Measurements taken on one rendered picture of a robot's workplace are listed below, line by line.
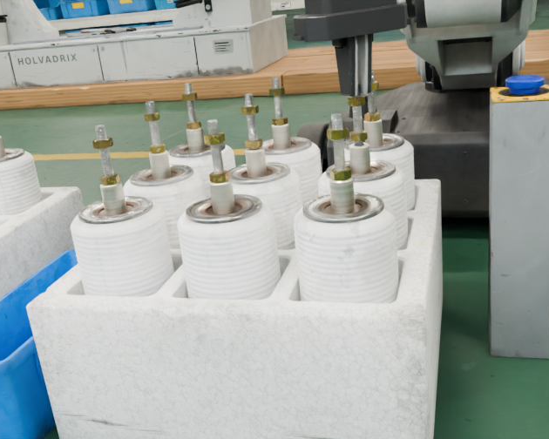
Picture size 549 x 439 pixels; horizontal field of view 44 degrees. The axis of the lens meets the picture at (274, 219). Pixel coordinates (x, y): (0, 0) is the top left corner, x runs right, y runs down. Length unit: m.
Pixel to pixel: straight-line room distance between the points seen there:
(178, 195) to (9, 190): 0.34
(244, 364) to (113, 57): 2.52
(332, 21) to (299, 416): 0.38
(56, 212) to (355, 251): 0.57
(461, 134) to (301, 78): 1.62
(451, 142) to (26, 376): 0.73
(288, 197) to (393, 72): 1.92
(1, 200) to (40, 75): 2.27
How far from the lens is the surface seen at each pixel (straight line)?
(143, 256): 0.69
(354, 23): 0.69
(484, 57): 1.31
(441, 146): 1.14
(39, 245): 1.02
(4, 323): 0.92
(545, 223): 0.81
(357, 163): 0.74
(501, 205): 0.80
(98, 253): 0.69
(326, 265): 0.61
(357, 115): 0.73
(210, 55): 2.89
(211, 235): 0.63
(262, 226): 0.64
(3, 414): 0.80
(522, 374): 0.86
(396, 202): 0.73
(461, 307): 0.99
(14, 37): 3.54
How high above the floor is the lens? 0.47
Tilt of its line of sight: 20 degrees down
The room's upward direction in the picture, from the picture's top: 6 degrees counter-clockwise
